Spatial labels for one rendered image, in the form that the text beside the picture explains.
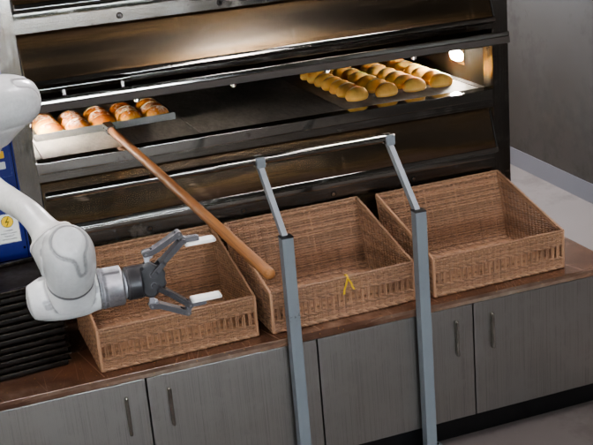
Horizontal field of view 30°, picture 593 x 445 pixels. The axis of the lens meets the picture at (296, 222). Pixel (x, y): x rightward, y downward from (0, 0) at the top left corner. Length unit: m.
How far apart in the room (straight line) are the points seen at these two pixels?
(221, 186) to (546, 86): 3.42
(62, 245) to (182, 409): 1.60
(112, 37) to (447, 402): 1.78
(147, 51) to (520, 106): 3.94
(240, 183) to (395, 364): 0.88
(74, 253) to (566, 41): 4.95
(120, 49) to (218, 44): 0.35
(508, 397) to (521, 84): 3.48
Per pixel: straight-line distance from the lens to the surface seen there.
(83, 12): 3.90
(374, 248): 4.23
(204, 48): 4.00
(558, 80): 6.99
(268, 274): 2.66
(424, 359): 3.97
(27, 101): 2.79
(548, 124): 7.16
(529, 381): 4.30
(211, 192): 4.10
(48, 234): 2.28
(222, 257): 4.02
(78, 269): 2.28
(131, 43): 3.95
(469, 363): 4.13
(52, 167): 3.98
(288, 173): 4.18
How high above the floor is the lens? 2.14
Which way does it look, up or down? 19 degrees down
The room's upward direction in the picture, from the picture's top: 5 degrees counter-clockwise
